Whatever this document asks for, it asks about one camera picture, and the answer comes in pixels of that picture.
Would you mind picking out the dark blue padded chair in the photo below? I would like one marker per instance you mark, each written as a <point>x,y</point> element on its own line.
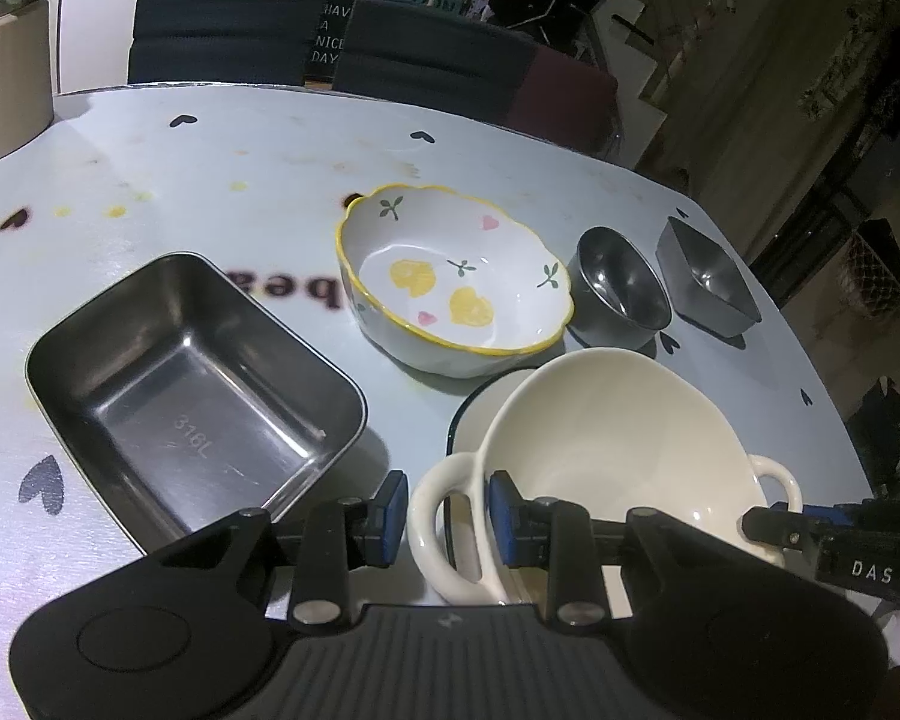
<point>435,52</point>
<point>225,30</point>

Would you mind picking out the small rectangular steel tray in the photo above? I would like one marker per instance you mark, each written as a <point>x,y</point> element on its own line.
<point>709,277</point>

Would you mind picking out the small round steel bowl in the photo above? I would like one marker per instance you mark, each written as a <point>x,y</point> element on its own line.
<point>615,292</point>

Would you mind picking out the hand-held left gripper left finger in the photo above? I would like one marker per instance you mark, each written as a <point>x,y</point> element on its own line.
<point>391,517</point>

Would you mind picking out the large rectangular steel tray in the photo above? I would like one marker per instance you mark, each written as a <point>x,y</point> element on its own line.
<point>180,405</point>

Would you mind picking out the black banner with white lettering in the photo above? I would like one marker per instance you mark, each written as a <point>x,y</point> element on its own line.
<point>330,30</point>

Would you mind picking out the beige thermal jug steel lid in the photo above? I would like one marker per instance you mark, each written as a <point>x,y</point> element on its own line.
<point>7,90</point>

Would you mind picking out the floral bowl with yellow rim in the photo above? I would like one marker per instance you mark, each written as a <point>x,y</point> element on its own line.
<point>450,277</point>

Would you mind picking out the white plate with leaf print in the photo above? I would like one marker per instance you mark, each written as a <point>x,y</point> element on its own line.
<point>480,409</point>

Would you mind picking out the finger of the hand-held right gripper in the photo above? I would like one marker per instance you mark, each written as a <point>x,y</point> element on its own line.
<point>784,532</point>
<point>817,514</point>

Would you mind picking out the floral patterned curtain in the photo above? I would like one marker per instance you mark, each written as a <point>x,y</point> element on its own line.
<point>855,75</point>

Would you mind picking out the maroon padded chair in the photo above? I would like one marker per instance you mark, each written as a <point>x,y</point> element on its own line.
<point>570,97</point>

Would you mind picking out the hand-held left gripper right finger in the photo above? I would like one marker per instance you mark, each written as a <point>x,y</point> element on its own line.
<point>504,525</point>

